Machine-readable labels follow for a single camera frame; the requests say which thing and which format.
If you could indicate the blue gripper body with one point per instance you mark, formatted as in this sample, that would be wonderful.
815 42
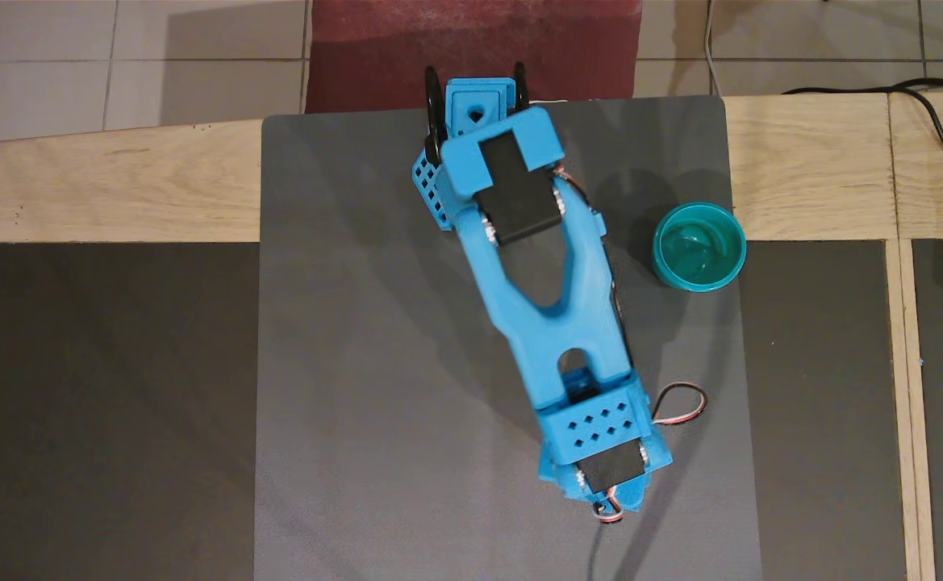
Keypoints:
610 469

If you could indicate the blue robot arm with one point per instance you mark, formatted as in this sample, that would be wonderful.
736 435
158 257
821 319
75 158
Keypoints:
552 315

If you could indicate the green plastic cup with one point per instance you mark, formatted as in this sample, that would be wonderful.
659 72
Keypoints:
698 246

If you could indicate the dark grey table mat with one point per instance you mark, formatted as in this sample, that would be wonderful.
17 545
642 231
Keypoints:
358 363

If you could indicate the dark red chair cloth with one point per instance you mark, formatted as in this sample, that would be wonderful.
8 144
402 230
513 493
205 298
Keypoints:
471 48

